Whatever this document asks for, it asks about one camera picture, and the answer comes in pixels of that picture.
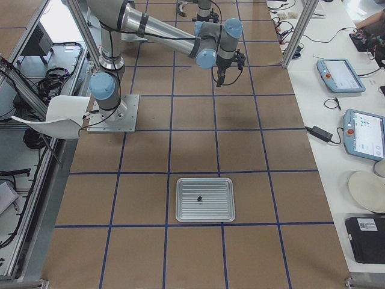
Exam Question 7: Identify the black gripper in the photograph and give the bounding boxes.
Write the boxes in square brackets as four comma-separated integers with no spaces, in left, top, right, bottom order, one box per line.
[216,49,245,87]

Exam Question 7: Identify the silver ribbed metal tray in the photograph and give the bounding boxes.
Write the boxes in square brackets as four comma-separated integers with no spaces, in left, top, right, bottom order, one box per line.
[176,178,236,222]

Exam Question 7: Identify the black power brick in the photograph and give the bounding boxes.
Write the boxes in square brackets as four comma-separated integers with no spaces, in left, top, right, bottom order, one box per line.
[305,126,333,143]

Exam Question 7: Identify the upper teach pendant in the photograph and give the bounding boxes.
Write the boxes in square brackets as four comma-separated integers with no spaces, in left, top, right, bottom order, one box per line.
[316,58,366,93]

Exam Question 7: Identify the teach pendant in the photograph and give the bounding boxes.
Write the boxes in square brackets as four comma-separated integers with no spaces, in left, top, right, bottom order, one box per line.
[316,58,366,93]
[343,109,384,161]

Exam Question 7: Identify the lower teach pendant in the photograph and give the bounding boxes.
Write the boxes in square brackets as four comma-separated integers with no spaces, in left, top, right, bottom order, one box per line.
[343,109,384,161]

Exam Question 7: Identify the white plastic chair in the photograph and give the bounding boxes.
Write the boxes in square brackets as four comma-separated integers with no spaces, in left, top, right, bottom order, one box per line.
[11,95,90,139]

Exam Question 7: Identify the beige round plate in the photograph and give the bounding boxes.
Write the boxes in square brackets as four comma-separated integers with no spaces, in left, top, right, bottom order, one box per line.
[348,172,384,214]

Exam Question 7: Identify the black laptop case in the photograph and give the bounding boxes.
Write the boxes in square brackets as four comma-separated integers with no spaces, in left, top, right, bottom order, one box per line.
[345,217,384,264]

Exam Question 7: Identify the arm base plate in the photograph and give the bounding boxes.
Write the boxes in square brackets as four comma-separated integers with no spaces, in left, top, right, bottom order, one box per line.
[87,95,140,133]

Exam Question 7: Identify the aluminium frame post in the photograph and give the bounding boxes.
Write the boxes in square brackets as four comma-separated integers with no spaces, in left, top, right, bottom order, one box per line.
[282,0,318,68]

